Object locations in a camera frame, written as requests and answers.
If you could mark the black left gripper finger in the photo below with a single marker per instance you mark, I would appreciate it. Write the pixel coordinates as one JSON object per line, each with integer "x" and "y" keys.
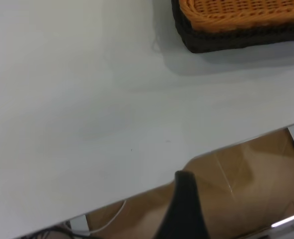
{"x": 184, "y": 211}

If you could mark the black woven basket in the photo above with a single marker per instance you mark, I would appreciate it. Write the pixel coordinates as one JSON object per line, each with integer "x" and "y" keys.
{"x": 224, "y": 41}

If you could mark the orange woven basket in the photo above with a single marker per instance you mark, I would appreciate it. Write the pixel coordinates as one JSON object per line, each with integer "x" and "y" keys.
{"x": 236, "y": 12}

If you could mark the silver metal bar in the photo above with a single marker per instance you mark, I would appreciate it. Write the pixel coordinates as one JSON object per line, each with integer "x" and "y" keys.
{"x": 289, "y": 221}

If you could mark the white table leg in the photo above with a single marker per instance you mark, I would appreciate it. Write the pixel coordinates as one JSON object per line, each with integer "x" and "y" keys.
{"x": 79, "y": 223}

